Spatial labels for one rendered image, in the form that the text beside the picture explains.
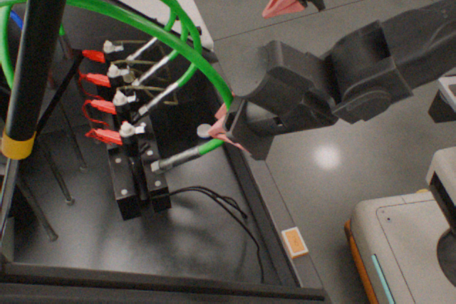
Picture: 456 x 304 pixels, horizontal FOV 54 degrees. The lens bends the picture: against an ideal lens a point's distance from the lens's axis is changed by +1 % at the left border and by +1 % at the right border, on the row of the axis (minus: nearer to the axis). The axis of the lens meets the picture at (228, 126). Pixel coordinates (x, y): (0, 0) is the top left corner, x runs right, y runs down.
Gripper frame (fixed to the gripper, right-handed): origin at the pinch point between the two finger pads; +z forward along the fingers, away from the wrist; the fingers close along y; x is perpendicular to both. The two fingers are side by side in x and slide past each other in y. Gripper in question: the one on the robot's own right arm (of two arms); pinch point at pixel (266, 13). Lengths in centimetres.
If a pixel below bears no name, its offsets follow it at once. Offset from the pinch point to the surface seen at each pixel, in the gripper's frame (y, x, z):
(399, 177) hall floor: -138, -46, 29
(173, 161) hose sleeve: 6.3, 27.8, 18.1
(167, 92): 5.4, 8.6, 21.4
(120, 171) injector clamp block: 3.4, 17.5, 37.5
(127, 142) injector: 8.9, 19.4, 27.5
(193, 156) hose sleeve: 5.6, 28.5, 14.3
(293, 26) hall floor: -117, -164, 50
